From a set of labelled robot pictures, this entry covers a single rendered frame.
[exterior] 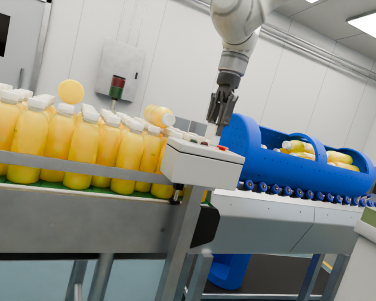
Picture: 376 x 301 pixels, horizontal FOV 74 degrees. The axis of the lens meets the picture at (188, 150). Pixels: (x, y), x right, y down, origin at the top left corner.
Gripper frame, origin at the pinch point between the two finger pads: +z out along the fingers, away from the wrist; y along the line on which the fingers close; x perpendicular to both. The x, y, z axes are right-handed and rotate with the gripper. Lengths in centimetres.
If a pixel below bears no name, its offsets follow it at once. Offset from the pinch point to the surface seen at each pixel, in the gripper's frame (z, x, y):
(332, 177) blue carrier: 6, -71, 2
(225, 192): 20.7, -15.7, 4.7
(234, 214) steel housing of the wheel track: 28.2, -21.3, 2.5
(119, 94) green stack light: -5, 24, 50
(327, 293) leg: 77, -115, 9
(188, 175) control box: 10.3, 14.3, -17.5
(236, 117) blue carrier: -8.4, -17.4, 14.7
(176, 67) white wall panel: -78, -102, 340
